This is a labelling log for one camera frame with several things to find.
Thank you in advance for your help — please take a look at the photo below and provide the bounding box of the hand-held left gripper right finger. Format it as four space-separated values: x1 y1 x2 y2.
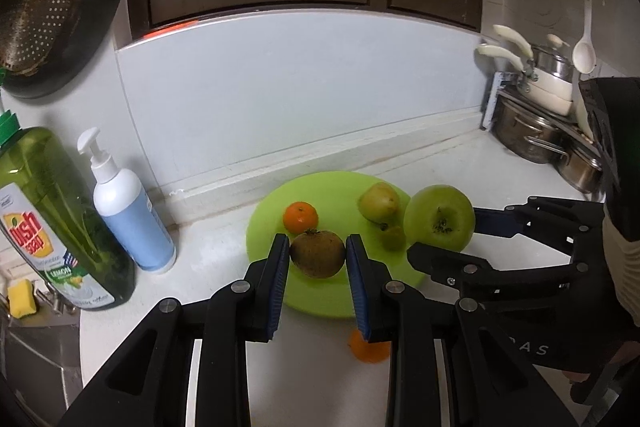
345 234 576 427

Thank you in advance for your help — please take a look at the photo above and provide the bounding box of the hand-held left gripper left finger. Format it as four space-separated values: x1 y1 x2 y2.
57 233 292 427

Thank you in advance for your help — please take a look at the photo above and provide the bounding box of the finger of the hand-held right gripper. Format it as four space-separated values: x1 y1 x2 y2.
407 243 589 300
470 196 607 254

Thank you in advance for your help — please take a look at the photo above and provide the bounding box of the green apple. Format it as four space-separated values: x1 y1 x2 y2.
403 185 476 252

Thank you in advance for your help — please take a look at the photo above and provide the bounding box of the tan longan with stem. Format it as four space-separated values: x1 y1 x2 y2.
289 229 347 279

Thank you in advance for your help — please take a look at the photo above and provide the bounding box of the small green tomato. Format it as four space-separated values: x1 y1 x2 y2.
382 225 406 252

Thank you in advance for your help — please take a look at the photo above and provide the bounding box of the green plate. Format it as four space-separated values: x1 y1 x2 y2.
246 172 426 319

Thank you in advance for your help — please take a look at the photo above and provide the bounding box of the large orange mandarin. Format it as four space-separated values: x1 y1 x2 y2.
283 201 319 233

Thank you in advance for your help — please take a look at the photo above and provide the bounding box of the yellow-green pear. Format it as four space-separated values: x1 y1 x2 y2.
357 183 401 226

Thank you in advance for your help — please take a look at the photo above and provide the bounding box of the person's right forearm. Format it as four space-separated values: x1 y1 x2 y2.
602 202 640 329

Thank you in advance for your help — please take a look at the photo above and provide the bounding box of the person's right hand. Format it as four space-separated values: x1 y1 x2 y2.
564 338 640 406

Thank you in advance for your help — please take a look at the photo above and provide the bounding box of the small orange mandarin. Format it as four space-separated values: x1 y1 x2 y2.
348 328 391 364

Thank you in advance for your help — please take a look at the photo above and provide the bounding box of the large stainless steel pot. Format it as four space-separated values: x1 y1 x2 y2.
492 94 569 164

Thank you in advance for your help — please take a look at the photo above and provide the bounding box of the small stainless steel pot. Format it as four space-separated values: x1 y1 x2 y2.
554 136 604 194

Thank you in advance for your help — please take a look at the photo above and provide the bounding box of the white blue pump bottle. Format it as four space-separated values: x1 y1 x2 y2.
78 128 178 274

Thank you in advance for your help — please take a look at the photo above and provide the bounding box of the steel pot with lid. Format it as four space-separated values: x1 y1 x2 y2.
532 34 576 80

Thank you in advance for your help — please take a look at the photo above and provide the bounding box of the white ladle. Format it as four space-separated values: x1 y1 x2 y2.
572 0 598 76

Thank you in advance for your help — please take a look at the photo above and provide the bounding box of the green dish soap bottle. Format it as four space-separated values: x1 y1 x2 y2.
0 109 137 312

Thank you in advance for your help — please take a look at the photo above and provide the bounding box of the yellow sponge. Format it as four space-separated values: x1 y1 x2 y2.
7 279 37 319

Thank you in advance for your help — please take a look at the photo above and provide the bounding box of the black frying pan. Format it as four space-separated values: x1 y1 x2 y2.
0 0 132 100

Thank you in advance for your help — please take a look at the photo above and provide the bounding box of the perforated metal strainer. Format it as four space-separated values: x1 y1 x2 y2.
0 0 92 76

